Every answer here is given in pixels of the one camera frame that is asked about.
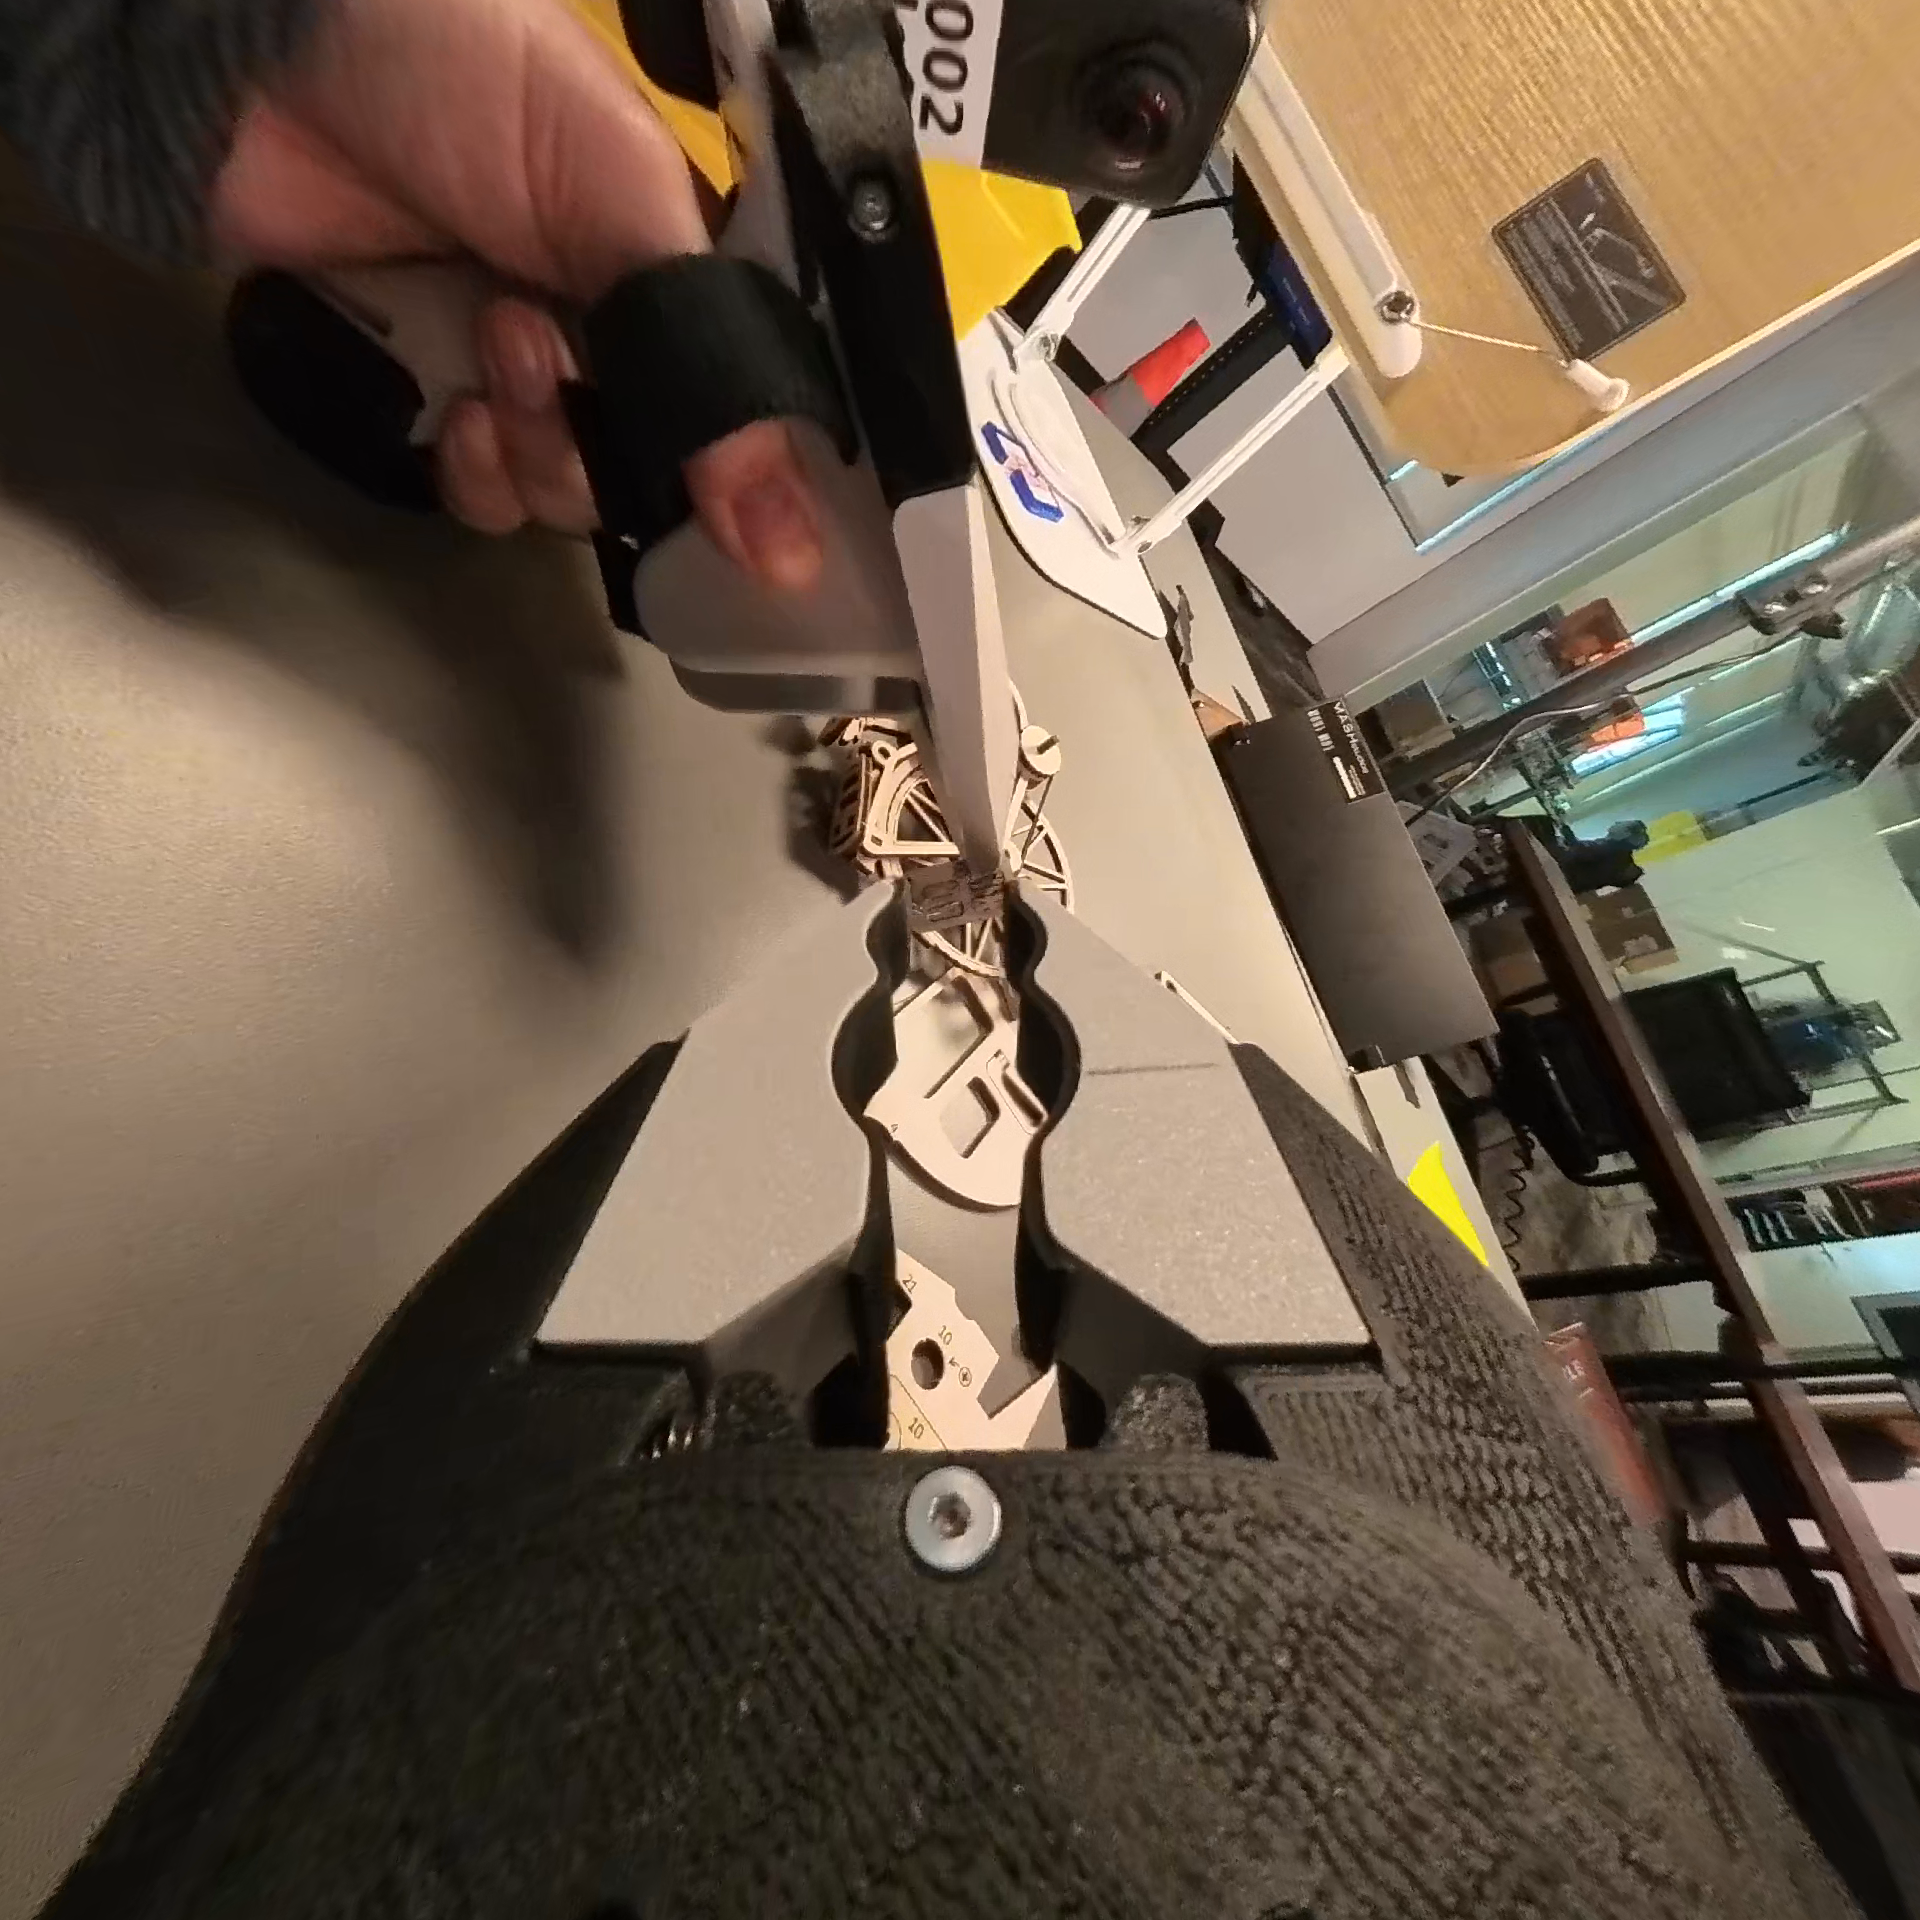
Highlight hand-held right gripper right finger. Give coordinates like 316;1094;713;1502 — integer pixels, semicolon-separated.
993;901;1384;1449

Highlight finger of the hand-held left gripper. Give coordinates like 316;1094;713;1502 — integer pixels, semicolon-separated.
892;477;1009;890

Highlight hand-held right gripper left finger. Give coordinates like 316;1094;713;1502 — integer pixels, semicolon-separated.
528;895;921;1449

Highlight wooden bicycle model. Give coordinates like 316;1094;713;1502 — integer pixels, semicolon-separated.
785;710;1078;998

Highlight person's left forearm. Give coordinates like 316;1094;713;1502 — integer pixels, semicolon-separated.
0;0;308;279

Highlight wooden parts sheet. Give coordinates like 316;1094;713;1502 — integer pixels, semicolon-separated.
881;1265;1069;1451
860;972;1056;1214

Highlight person's left hand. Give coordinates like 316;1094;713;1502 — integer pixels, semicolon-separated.
207;0;830;589

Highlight yellow plastic bin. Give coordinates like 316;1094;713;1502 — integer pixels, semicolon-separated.
598;0;1086;350

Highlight yellow sticky note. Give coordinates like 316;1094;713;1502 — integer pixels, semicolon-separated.
1408;1141;1490;1273

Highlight orange traffic cone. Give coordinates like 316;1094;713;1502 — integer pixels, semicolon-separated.
1126;316;1221;409

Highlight black box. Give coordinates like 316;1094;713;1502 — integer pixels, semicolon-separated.
1210;694;1504;1065

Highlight dark red-brown product box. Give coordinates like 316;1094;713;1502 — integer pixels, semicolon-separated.
1543;1316;1670;1519

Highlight wooden book stand white legs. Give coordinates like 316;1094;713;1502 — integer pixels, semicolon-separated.
960;0;1920;644

